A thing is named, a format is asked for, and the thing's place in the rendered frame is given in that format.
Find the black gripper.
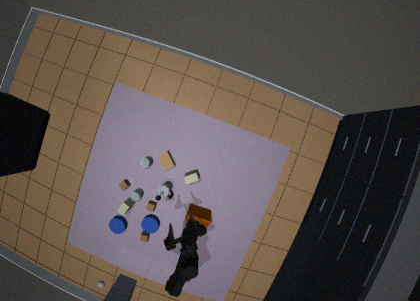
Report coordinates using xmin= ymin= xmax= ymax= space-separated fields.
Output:
xmin=164 ymin=215 xmax=207 ymax=251

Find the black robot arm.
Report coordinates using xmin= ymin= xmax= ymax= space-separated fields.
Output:
xmin=165 ymin=219 xmax=199 ymax=297

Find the blue cylinder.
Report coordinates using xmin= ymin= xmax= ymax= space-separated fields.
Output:
xmin=141 ymin=214 xmax=160 ymax=234
xmin=109 ymin=215 xmax=128 ymax=234

